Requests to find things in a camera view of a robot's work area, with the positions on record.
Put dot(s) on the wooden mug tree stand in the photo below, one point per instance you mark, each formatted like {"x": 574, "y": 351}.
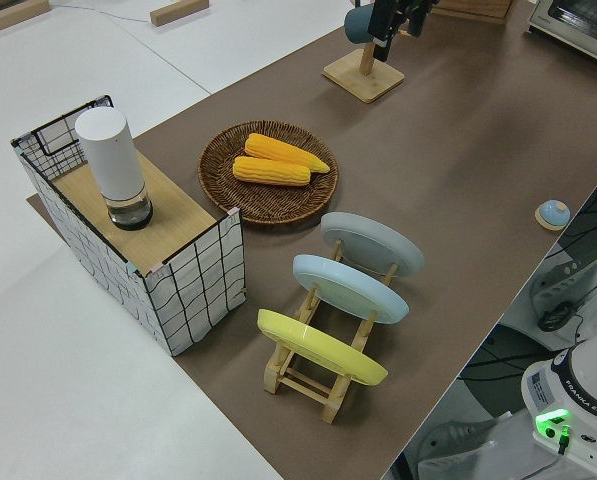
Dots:
{"x": 363, "y": 77}

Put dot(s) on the yellow corn cob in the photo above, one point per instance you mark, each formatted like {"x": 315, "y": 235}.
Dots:
{"x": 283, "y": 150}
{"x": 273, "y": 172}

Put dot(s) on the wooden plate rack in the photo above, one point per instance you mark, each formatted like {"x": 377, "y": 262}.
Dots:
{"x": 303, "y": 387}

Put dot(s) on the dark blue mug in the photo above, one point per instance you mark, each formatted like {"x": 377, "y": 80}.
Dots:
{"x": 357, "y": 25}

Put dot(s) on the white power strip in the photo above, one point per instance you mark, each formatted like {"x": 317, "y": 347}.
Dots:
{"x": 560, "y": 280}

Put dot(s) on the light blue plate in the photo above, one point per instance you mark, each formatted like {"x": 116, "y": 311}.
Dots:
{"x": 353, "y": 290}

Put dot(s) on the grey plate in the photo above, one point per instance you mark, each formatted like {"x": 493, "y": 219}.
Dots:
{"x": 378, "y": 245}

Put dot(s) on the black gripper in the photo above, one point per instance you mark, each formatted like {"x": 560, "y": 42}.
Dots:
{"x": 418, "y": 3}

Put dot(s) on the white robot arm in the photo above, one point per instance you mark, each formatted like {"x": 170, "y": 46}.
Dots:
{"x": 578, "y": 380}

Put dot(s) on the yellow plate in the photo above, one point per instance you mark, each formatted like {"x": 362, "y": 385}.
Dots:
{"x": 323, "y": 350}

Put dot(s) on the white toaster oven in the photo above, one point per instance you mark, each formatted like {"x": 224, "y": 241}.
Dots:
{"x": 573, "y": 25}

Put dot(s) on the small blue bell button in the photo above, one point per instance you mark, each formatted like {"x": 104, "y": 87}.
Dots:
{"x": 554, "y": 214}

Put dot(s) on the round brown wicker tray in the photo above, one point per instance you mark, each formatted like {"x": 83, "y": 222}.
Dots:
{"x": 268, "y": 205}

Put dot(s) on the light wooden block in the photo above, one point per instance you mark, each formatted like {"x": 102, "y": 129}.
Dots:
{"x": 13, "y": 15}
{"x": 178, "y": 11}

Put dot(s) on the brown table mat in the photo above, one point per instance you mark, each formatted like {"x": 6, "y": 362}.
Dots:
{"x": 453, "y": 150}

